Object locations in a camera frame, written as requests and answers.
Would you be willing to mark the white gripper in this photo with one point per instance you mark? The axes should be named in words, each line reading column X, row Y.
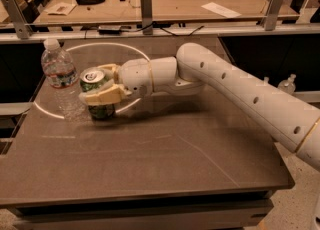
column 135, row 74

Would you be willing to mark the green soda can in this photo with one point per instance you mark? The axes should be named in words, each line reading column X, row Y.
column 92, row 81

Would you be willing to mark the clear plastic water bottle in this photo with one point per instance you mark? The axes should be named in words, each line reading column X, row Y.
column 62, row 76

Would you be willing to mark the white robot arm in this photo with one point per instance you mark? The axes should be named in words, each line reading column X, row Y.
column 291, row 121

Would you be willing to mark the small sanitizer bottle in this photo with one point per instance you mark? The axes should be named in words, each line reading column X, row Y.
column 266, row 80
column 288, row 85

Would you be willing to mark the black device on table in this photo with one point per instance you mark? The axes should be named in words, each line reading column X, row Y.
column 89, row 2

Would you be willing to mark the white envelope with label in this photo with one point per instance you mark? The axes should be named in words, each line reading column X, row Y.
column 60, row 9

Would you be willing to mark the wooden back table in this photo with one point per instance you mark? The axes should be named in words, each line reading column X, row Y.
column 170, row 11

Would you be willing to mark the small white paper slip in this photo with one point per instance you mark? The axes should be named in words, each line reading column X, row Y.
column 220, row 10

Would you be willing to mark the middle metal bracket post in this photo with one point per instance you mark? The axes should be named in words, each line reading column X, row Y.
column 147, row 17

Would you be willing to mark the metal bracket post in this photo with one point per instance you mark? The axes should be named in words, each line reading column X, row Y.
column 22, row 29
column 270, row 19
column 147, row 17

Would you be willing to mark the left metal bracket post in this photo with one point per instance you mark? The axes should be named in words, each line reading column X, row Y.
column 22, row 29

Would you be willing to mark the right metal bracket post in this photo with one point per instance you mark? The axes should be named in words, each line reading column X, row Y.
column 270, row 19

